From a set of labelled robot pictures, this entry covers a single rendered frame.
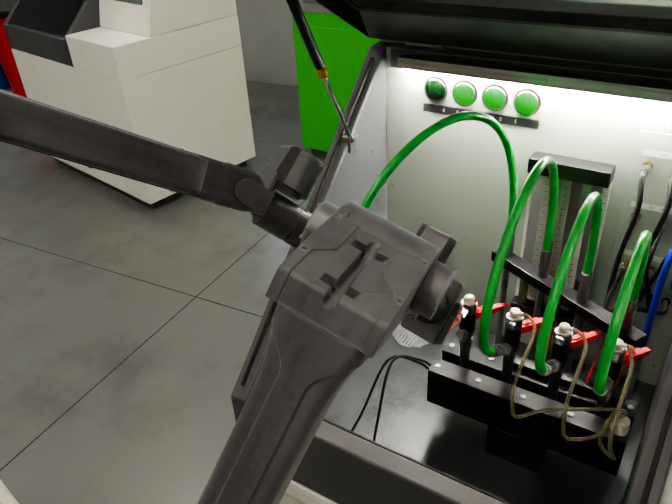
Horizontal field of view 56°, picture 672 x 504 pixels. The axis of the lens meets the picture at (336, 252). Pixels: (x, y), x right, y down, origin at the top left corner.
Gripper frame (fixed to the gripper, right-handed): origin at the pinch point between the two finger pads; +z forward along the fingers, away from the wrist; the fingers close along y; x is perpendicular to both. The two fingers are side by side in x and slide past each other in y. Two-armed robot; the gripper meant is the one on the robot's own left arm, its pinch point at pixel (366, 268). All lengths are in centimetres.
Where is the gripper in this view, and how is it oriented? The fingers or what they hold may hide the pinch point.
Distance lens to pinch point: 98.8
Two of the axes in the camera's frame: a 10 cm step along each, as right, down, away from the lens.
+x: -5.5, 8.2, 1.2
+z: 7.9, 4.7, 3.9
